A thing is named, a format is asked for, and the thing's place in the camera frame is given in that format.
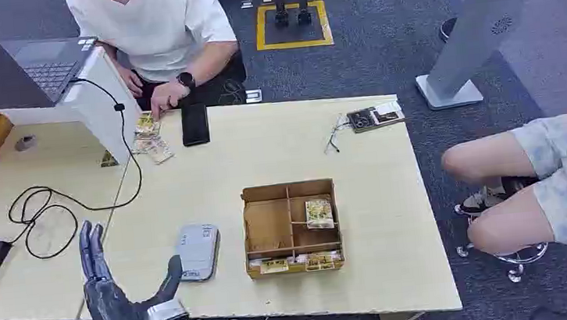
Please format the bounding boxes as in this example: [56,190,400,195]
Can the wooden card box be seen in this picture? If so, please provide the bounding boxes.
[237,176,348,281]

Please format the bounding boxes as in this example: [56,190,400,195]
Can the black round floor object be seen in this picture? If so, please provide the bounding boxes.
[437,16,460,44]

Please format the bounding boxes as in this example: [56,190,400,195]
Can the eyeglasses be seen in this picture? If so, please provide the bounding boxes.
[319,113,355,155]

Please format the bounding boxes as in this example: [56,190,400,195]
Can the seated person in shorts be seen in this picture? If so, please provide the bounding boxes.
[433,70,567,259]

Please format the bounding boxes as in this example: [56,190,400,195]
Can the black power cable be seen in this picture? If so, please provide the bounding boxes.
[0,72,151,264]

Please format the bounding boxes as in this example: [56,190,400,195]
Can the black phone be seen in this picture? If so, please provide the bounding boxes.
[179,101,212,148]

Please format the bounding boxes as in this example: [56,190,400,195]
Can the small grey round object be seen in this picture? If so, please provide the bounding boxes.
[13,133,38,154]

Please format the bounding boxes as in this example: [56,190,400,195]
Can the white raised desk shelf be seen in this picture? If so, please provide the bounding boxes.
[0,41,147,178]

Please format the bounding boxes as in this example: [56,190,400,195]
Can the yellow-printed card row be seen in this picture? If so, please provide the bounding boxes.
[258,258,291,276]
[303,251,338,274]

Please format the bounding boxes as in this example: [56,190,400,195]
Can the person's left hand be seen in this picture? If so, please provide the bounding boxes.
[148,78,193,122]

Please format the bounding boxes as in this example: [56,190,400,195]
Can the grey card case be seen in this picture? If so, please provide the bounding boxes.
[172,221,225,285]

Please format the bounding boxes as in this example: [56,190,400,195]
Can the black wristwatch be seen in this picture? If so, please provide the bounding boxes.
[175,70,198,91]

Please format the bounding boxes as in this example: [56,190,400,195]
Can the grey white floor stand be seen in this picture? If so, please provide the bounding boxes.
[407,0,550,113]

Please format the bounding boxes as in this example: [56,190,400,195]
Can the person's right hand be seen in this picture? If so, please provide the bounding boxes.
[116,62,146,100]

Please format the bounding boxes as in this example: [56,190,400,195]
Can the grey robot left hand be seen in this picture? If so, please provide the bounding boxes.
[76,212,190,320]

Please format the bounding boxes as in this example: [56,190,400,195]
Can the dark tray with cards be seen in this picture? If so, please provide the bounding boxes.
[344,99,408,135]

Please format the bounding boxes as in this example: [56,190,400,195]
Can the grey laptop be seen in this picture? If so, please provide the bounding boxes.
[0,34,105,112]

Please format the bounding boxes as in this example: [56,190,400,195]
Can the person in white shirt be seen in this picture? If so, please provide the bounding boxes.
[64,0,251,129]

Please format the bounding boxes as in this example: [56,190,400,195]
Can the chrome stool base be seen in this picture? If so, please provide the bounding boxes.
[450,194,554,290]

